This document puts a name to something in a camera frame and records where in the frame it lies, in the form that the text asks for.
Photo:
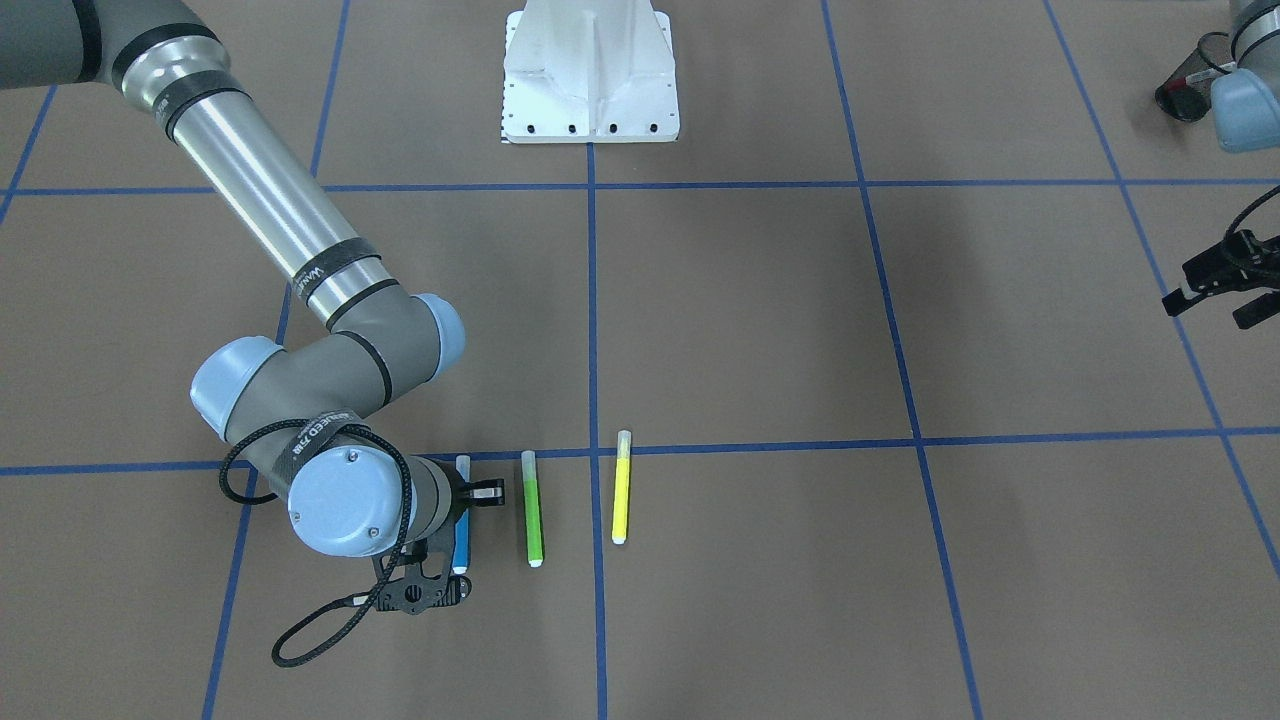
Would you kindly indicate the green highlighter pen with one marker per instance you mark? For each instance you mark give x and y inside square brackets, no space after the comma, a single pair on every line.
[534,542]

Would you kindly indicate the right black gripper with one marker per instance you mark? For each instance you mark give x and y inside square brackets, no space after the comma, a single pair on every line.
[458,491]

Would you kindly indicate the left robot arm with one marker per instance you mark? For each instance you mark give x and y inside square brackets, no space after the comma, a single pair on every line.
[1233,77]

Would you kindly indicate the blue highlighter pen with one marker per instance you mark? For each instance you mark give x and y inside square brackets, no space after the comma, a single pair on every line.
[462,534]

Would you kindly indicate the black mesh pen cup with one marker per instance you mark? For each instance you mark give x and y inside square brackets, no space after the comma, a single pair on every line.
[1186,94]

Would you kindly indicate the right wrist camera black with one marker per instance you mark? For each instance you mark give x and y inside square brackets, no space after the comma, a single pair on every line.
[416,591]

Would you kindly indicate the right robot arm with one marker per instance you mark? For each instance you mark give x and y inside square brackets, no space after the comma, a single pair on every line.
[122,271]

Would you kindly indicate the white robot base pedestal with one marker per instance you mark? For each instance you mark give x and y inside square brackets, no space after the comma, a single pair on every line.
[589,72]

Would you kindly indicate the yellow highlighter pen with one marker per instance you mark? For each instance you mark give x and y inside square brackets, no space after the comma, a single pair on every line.
[622,487]

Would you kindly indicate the brown paper table mat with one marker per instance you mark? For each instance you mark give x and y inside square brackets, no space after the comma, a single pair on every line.
[913,435]

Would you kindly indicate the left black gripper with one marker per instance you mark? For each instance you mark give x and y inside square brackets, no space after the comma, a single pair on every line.
[1212,272]

